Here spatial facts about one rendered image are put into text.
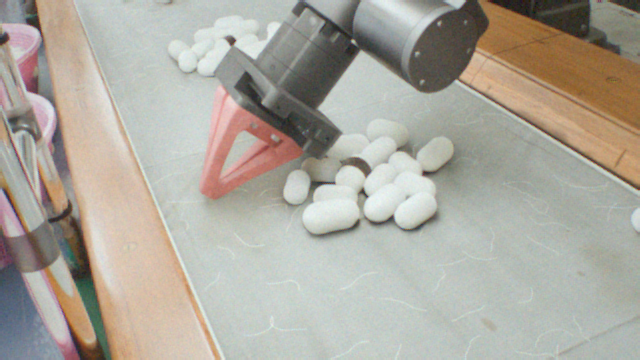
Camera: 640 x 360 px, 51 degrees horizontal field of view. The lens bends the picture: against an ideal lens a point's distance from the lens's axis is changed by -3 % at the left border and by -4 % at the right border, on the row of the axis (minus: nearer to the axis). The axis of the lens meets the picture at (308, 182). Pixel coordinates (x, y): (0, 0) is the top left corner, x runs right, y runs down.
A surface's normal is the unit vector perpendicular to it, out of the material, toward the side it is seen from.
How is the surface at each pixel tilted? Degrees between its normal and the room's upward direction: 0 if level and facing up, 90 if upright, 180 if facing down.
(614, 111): 0
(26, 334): 0
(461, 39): 101
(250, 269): 0
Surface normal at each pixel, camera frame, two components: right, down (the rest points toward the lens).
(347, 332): -0.15, -0.84
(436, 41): 0.54, 0.54
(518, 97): -0.75, -0.37
